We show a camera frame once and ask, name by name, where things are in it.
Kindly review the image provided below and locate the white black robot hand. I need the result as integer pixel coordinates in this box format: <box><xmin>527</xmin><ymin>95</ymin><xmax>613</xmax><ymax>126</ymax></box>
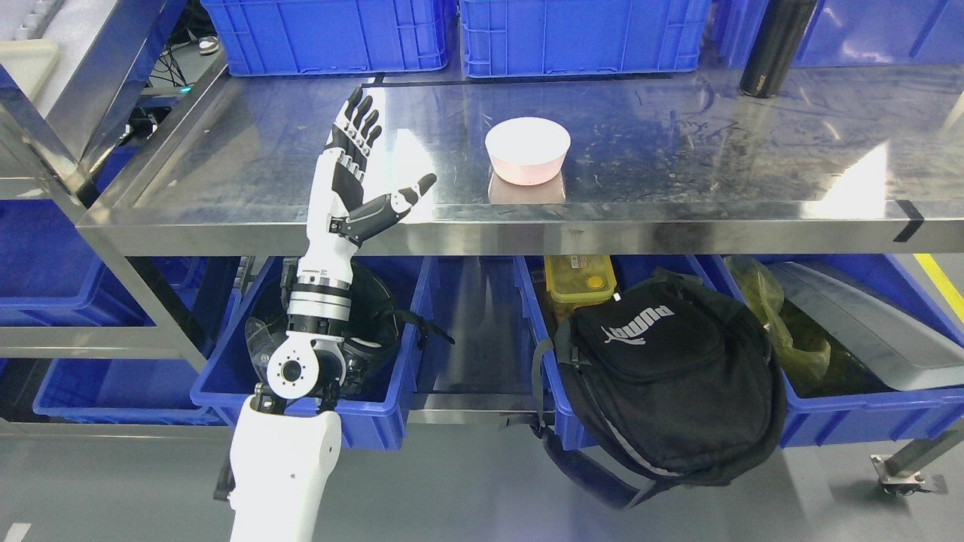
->
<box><xmin>296</xmin><ymin>87</ymin><xmax>438</xmax><ymax>285</ymax></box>

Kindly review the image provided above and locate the grey plastic panel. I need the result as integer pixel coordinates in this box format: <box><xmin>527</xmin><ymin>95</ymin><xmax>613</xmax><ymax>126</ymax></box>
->
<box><xmin>767</xmin><ymin>262</ymin><xmax>963</xmax><ymax>391</ymax></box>

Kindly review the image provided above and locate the yellow lidded food container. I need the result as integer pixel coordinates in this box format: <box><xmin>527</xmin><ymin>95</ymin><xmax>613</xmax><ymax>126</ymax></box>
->
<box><xmin>544</xmin><ymin>254</ymin><xmax>617</xmax><ymax>321</ymax></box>

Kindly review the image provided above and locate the stainless steel table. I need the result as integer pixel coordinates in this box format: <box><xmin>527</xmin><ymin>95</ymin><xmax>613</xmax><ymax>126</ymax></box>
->
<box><xmin>78</xmin><ymin>65</ymin><xmax>962</xmax><ymax>257</ymax></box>

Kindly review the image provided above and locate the black motorcycle helmet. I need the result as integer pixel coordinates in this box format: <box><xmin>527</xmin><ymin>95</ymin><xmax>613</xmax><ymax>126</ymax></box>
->
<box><xmin>244</xmin><ymin>258</ymin><xmax>455</xmax><ymax>398</ymax></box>

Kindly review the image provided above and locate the stainless steel shelf rack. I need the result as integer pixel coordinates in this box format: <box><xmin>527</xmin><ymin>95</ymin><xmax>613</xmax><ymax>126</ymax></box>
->
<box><xmin>0</xmin><ymin>0</ymin><xmax>242</xmax><ymax>441</ymax></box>

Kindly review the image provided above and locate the black thermos bottle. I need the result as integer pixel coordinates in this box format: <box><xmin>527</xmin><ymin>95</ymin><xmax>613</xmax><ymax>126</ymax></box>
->
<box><xmin>738</xmin><ymin>1</ymin><xmax>817</xmax><ymax>99</ymax></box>

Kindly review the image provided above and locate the black Puma backpack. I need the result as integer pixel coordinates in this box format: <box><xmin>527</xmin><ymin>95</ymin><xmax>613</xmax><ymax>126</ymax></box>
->
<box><xmin>517</xmin><ymin>269</ymin><xmax>786</xmax><ymax>509</ymax></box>

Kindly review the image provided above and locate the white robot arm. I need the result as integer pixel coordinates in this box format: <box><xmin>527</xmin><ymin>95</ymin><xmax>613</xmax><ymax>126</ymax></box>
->
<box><xmin>227</xmin><ymin>256</ymin><xmax>352</xmax><ymax>541</ymax></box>

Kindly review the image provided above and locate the pink plastic bowl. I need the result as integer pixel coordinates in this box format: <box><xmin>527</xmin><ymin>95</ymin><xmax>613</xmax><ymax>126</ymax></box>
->
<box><xmin>484</xmin><ymin>117</ymin><xmax>572</xmax><ymax>186</ymax></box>

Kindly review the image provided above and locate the yellow green plastic bag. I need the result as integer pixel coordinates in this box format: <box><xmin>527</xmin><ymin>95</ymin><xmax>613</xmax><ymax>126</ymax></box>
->
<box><xmin>724</xmin><ymin>256</ymin><xmax>832</xmax><ymax>397</ymax></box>

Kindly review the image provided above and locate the blue plastic bin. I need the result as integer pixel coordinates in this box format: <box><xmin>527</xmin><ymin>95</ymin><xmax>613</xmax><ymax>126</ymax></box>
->
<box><xmin>0</xmin><ymin>199</ymin><xmax>210</xmax><ymax>327</ymax></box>
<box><xmin>33</xmin><ymin>359</ymin><xmax>226</xmax><ymax>426</ymax></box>
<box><xmin>514</xmin><ymin>254</ymin><xmax>736</xmax><ymax>450</ymax></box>
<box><xmin>190</xmin><ymin>256</ymin><xmax>436</xmax><ymax>452</ymax></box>
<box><xmin>724</xmin><ymin>254</ymin><xmax>962</xmax><ymax>447</ymax></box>

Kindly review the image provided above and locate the blue plastic crate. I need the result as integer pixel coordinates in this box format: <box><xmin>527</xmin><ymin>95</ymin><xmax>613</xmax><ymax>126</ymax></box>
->
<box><xmin>202</xmin><ymin>1</ymin><xmax>456</xmax><ymax>77</ymax></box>
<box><xmin>710</xmin><ymin>1</ymin><xmax>963</xmax><ymax>69</ymax></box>
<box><xmin>459</xmin><ymin>1</ymin><xmax>712</xmax><ymax>78</ymax></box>

